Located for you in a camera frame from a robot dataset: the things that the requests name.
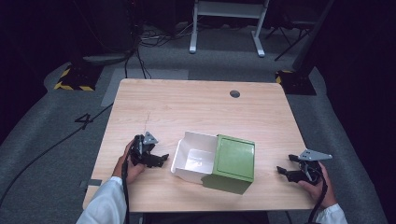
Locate right hand-held gripper black cable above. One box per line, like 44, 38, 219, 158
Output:
306, 172, 330, 224

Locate person's right hand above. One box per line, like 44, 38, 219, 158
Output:
298, 161, 339, 210

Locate black yellow striped stand base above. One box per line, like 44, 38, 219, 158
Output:
275, 69, 318, 96
52, 63, 105, 92

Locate left hand-held gripper black cable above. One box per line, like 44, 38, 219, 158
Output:
121, 158, 131, 224

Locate white metal stand frame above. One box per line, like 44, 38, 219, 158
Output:
189, 0, 271, 59

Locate person's left hand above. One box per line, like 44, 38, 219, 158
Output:
112, 139, 146, 185

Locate black folding stand legs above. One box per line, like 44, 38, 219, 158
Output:
265, 17, 316, 63

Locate bundle of floor cables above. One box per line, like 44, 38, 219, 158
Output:
123, 20, 200, 80

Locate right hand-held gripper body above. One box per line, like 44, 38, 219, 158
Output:
295, 148, 333, 187

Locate green drawer box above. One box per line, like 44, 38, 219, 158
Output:
201, 133, 257, 196

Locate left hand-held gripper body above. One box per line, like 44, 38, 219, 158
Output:
129, 131, 159, 167

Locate hand-held gripper black cable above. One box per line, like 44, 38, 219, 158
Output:
121, 158, 131, 224
306, 172, 330, 224

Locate white plastic drawer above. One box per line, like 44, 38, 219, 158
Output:
170, 131, 219, 186

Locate long black floor cable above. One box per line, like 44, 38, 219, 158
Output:
0, 102, 115, 209

